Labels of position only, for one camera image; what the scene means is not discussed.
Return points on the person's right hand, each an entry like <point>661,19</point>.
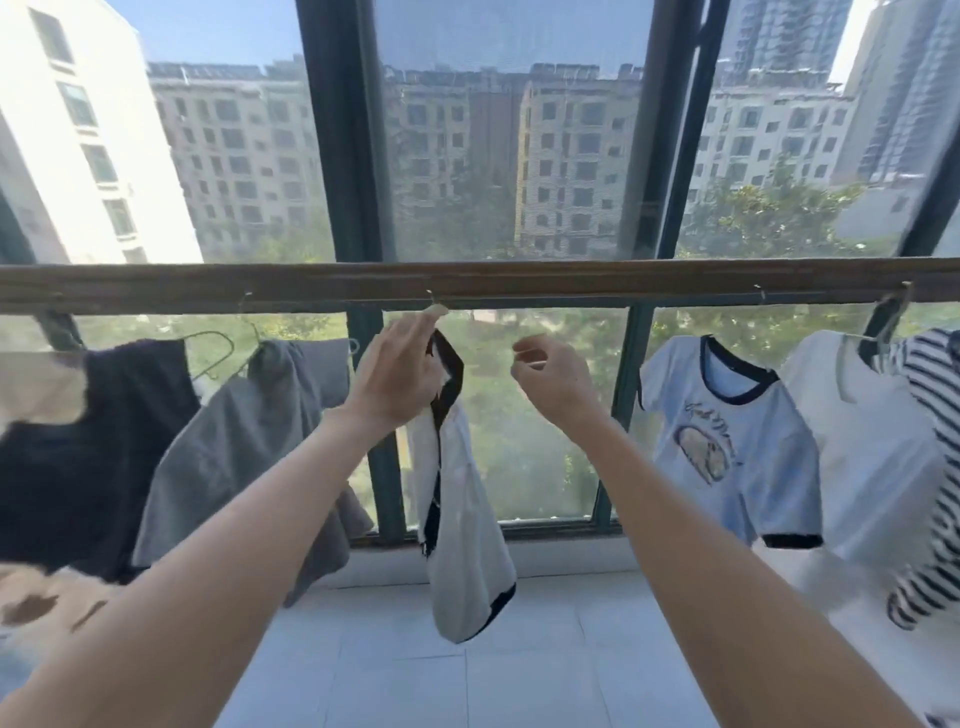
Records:
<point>562,390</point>

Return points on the person's left hand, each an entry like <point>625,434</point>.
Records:
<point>394,382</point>

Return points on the person's right fingers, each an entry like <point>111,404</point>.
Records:
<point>534,351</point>

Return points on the person's left fingers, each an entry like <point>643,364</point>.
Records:
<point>411,326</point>

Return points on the white shirt with black trim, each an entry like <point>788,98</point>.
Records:
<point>461,525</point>

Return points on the person's left forearm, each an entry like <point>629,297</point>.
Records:
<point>225,570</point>

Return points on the person's right forearm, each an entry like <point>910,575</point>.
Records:
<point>712,585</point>

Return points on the small metal hook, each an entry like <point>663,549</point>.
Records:
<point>760,294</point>
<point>246,301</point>
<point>432,295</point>

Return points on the grey shirt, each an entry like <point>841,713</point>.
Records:
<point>247,442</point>

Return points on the light blue printed t-shirt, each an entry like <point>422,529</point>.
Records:
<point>735,457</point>

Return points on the grey clothes hanger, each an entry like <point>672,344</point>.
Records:
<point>881,326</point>

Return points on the dark navy shirt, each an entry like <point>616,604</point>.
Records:
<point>82,465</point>

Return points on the plain white shirt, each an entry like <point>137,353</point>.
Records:
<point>877,457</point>

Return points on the black and white striped shirt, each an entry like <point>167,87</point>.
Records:
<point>934,480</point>

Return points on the beige brown patterned cloth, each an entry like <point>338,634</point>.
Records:
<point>52,607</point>

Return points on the brown wooden rail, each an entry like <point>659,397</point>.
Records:
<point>525,285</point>

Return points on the dark window frame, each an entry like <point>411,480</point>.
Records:
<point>330,150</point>

